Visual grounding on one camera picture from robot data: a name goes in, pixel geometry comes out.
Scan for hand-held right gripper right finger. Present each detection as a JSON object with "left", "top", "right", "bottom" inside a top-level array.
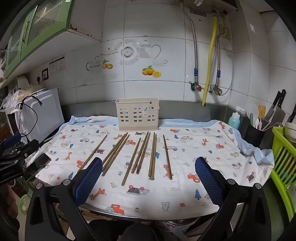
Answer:
[{"left": 195, "top": 157, "right": 272, "bottom": 241}]

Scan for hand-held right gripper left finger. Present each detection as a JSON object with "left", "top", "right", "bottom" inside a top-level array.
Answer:
[{"left": 25, "top": 157, "right": 103, "bottom": 241}]

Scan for row of wooden chopsticks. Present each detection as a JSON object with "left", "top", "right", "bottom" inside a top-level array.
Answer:
[{"left": 77, "top": 131, "right": 173, "bottom": 186}]

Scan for cream plastic utensil holder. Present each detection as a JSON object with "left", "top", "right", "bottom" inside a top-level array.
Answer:
[{"left": 115, "top": 98, "right": 160, "bottom": 131}]

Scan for white cartoon printed cloth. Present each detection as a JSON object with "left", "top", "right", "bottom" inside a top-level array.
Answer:
[{"left": 35, "top": 115, "right": 275, "bottom": 215}]

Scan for black smartphone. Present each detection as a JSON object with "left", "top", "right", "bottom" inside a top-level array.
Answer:
[{"left": 25, "top": 153, "right": 51, "bottom": 181}]

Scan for green plastic bowl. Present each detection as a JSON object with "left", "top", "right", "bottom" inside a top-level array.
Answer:
[{"left": 19, "top": 193, "right": 32, "bottom": 216}]

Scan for metal pot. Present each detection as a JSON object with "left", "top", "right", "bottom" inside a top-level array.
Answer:
[{"left": 161, "top": 217, "right": 197, "bottom": 232}]

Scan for white microwave oven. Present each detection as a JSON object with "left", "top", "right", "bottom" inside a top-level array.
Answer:
[{"left": 17, "top": 88, "right": 65, "bottom": 144}]

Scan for black utensil cup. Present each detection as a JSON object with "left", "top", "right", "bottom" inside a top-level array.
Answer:
[{"left": 244, "top": 123, "right": 265, "bottom": 148}]

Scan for clear plastic bag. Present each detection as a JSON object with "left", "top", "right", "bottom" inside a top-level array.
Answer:
[{"left": 0, "top": 89, "right": 26, "bottom": 112}]

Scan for teal plastic bottle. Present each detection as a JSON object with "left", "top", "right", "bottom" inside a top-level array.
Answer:
[{"left": 228, "top": 106, "right": 241, "bottom": 129}]

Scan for green plastic dish rack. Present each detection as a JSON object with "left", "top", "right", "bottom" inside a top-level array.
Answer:
[{"left": 270, "top": 126, "right": 296, "bottom": 224}]

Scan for white rice spatula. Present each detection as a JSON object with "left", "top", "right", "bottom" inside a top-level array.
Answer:
[{"left": 246, "top": 103, "right": 259, "bottom": 128}]

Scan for yellow bottle brush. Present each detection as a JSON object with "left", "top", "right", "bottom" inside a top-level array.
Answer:
[{"left": 258, "top": 105, "right": 266, "bottom": 124}]

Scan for white bowl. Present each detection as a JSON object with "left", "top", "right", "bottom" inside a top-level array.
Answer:
[{"left": 284, "top": 122, "right": 296, "bottom": 140}]

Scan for kitchen knives on rack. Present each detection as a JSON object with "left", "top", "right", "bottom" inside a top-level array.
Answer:
[{"left": 263, "top": 89, "right": 287, "bottom": 124}]

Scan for white label sticker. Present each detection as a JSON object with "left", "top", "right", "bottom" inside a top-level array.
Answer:
[{"left": 48, "top": 56, "right": 66, "bottom": 75}]

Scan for black cable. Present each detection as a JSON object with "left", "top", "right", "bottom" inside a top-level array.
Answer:
[{"left": 14, "top": 95, "right": 43, "bottom": 138}]

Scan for metal braided hoses with valve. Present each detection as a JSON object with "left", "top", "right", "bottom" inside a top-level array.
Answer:
[{"left": 209, "top": 67, "right": 233, "bottom": 96}]

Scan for black handled kitchen knife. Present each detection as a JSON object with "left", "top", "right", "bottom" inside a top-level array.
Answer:
[{"left": 287, "top": 107, "right": 296, "bottom": 123}]

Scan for braided metal hose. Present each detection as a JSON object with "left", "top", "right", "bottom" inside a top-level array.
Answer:
[
  {"left": 215, "top": 35, "right": 223, "bottom": 87},
  {"left": 181, "top": 2, "right": 199, "bottom": 84}
]

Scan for yellow gas hose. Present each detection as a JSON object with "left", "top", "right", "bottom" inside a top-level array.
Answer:
[{"left": 201, "top": 16, "right": 218, "bottom": 107}]

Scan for green wall cabinet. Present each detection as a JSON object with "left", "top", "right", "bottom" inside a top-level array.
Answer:
[{"left": 0, "top": 0, "right": 77, "bottom": 82}]

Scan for wall water heater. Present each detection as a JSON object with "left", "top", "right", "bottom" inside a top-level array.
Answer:
[{"left": 171, "top": 0, "right": 239, "bottom": 17}]

